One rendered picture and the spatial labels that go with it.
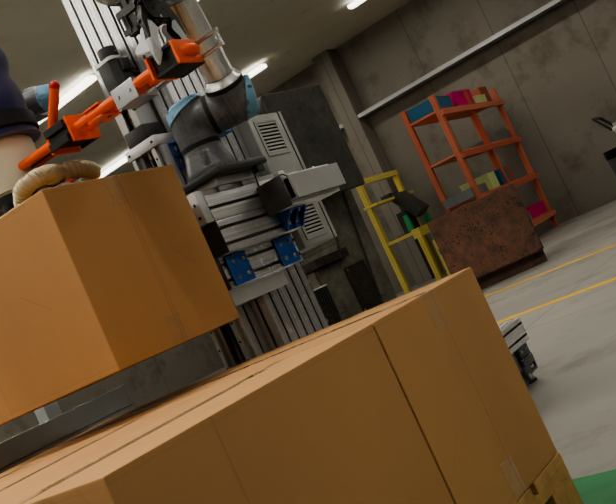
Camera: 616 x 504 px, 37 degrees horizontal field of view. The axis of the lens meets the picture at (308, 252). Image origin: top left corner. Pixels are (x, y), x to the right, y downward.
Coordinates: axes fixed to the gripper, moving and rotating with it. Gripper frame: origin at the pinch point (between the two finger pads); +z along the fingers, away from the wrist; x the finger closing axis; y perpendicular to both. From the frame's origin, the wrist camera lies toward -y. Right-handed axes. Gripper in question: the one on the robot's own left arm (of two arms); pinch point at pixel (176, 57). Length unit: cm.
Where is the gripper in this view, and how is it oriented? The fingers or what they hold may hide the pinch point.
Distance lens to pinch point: 190.4
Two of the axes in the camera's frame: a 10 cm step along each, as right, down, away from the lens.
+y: -7.4, 3.6, 5.7
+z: 4.2, 9.1, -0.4
